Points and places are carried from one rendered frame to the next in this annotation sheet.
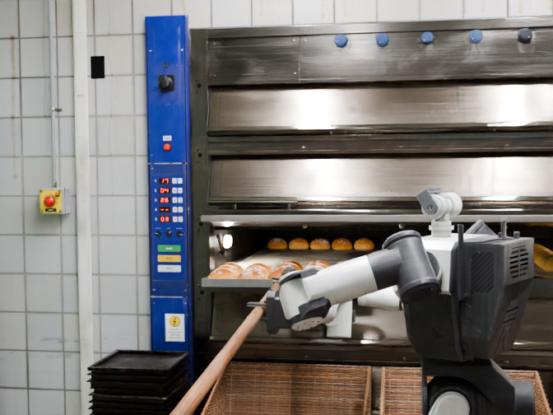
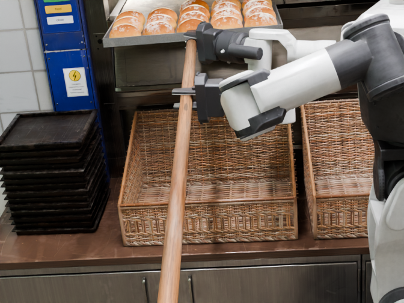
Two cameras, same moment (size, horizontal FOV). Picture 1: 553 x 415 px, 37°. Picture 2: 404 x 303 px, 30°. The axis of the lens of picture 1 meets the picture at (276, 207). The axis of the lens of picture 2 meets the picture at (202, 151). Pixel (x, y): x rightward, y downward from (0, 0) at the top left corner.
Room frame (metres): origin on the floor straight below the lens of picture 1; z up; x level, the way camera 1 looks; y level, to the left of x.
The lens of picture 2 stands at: (0.58, 0.14, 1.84)
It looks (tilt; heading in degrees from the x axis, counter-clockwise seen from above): 25 degrees down; 356
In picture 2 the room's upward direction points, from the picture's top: 5 degrees counter-clockwise
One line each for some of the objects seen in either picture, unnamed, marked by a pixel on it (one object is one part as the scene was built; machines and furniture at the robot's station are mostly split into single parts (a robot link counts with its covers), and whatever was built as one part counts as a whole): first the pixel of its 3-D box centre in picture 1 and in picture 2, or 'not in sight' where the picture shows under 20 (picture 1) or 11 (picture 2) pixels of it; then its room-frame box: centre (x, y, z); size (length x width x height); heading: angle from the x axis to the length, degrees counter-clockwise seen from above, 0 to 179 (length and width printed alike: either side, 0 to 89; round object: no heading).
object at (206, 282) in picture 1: (286, 275); (193, 19); (2.97, -0.03, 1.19); 0.55 x 0.36 x 0.03; 83
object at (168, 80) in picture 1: (164, 76); not in sight; (3.10, 0.41, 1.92); 0.06 x 0.04 x 0.11; 81
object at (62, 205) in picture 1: (54, 201); not in sight; (3.19, 0.85, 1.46); 0.10 x 0.07 x 0.10; 81
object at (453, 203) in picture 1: (442, 210); not in sight; (2.16, -0.43, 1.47); 0.10 x 0.07 x 0.09; 143
